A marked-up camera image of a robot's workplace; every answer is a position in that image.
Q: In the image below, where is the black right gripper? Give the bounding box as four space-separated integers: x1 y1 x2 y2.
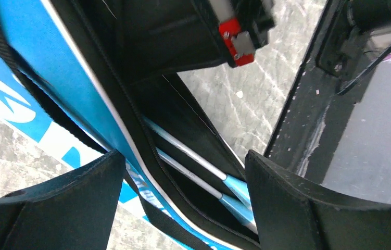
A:
120 1 275 82

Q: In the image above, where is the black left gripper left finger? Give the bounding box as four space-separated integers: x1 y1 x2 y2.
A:
0 151 125 249

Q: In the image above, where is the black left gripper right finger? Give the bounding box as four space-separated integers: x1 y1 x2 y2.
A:
245 150 391 249

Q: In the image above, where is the blue badminton racket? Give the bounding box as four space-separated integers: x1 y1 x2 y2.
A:
143 116 252 210
157 148 258 234

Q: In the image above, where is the blue racket bag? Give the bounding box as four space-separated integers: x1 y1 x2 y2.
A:
0 1 261 249

